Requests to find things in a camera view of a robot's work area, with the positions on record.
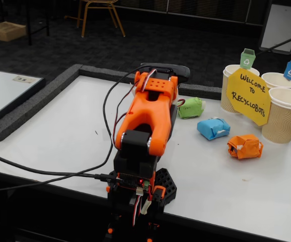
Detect blue paper wad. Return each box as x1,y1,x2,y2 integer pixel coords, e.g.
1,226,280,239
197,117,231,141

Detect orange paper wad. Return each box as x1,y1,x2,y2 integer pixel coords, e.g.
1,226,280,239
227,134,264,159

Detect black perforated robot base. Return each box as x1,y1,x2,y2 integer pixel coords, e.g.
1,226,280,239
107,167,178,242

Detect green paper wad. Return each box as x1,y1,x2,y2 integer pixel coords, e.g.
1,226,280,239
177,97,206,119

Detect long grey foam border strip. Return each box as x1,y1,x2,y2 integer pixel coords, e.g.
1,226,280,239
79,65,180,95
0,64,83,142

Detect short grey foam border strip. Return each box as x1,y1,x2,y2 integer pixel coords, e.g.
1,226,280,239
178,83,222,100

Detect ribbed beige paper cup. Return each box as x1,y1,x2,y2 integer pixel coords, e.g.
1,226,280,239
220,64,261,114
261,72,291,89
261,87,291,144

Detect yellow welcome sign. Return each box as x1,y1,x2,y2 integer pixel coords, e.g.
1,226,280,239
226,68,272,126

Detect green recycling bin tag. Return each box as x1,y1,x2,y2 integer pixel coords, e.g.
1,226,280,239
240,48,256,69

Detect yellow metal legged chair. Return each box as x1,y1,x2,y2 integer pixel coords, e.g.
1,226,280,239
64,0,126,38

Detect small paper label sticker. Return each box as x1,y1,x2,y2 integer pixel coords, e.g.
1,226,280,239
13,75,37,84

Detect black framed whiteboard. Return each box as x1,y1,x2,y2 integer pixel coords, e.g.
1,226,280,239
0,68,46,124

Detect black metal table leg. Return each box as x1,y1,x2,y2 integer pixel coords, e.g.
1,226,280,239
24,0,50,46

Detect black slanted stand rod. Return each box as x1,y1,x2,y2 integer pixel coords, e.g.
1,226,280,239
256,36,291,55

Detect brown cardboard box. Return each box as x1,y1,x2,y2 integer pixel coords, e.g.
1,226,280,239
0,21,27,42

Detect white framed panel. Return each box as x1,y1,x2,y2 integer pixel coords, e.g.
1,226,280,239
258,2,291,55

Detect red black servo wire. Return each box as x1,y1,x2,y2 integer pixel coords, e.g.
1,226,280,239
112,88,136,147

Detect thin black camera cable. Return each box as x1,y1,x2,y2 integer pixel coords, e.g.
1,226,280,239
0,66,153,195

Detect orange controller board mount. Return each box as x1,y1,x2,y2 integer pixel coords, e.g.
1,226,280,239
117,172,156,190

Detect white red servo wire bundle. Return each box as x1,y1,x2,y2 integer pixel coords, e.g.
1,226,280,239
131,188,154,227

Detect thick black USB cable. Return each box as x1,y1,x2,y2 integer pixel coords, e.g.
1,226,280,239
0,147,118,184

